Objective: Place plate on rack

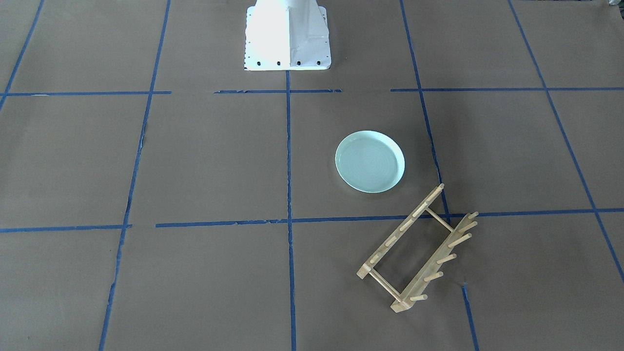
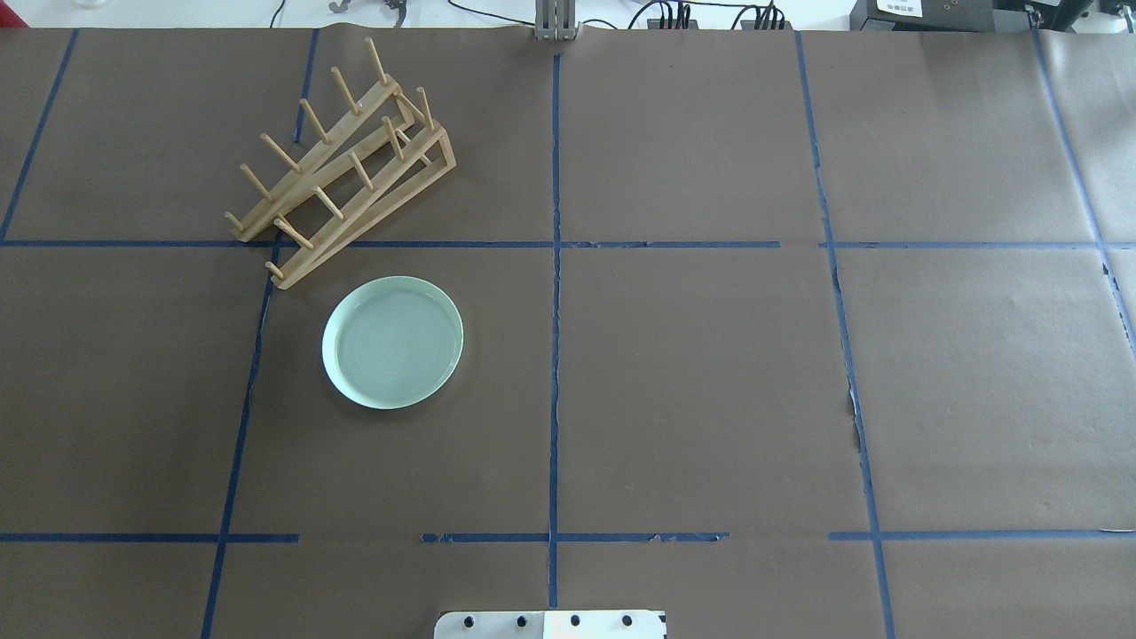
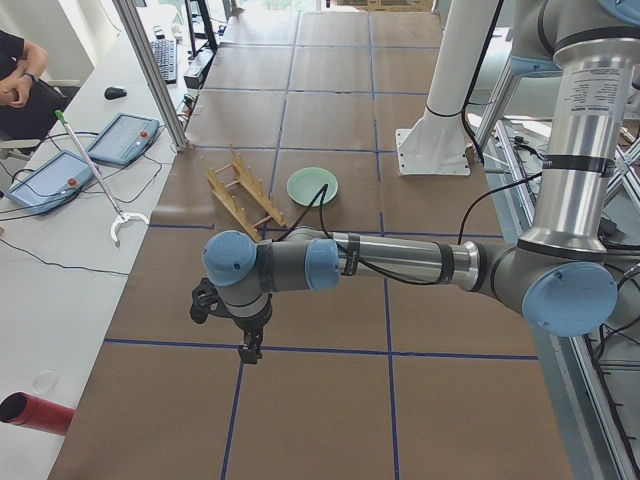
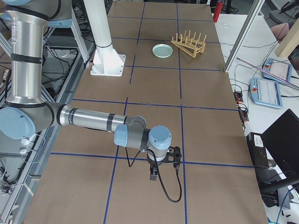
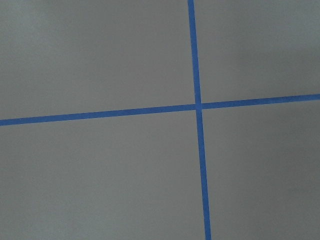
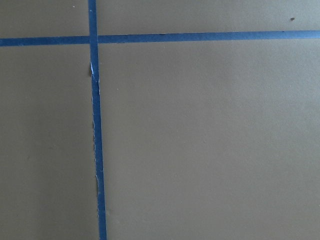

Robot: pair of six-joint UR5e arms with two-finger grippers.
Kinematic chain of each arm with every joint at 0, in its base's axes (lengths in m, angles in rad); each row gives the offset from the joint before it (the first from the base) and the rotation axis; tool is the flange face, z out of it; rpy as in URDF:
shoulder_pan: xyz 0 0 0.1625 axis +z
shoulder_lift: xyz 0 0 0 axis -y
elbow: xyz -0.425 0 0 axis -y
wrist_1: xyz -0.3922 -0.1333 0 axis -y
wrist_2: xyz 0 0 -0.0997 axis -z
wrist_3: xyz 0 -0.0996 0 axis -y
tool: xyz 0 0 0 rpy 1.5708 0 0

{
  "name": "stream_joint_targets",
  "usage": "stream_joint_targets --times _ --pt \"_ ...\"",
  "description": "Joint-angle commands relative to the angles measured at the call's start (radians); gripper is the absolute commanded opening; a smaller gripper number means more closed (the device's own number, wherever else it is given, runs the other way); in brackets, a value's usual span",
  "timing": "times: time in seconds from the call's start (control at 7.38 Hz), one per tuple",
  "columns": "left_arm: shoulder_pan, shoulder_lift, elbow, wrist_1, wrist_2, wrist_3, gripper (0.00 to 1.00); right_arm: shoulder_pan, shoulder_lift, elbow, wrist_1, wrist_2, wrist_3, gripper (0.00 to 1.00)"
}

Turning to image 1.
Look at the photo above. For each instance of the light green round plate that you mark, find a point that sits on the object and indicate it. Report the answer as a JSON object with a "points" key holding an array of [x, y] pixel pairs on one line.
{"points": [[369, 161]]}

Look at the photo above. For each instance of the wooden plate rack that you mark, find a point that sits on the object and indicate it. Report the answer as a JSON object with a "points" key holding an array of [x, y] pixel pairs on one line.
{"points": [[424, 242]]}

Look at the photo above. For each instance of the white pedestal base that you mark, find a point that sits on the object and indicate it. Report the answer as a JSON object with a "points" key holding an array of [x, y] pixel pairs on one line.
{"points": [[283, 35]]}

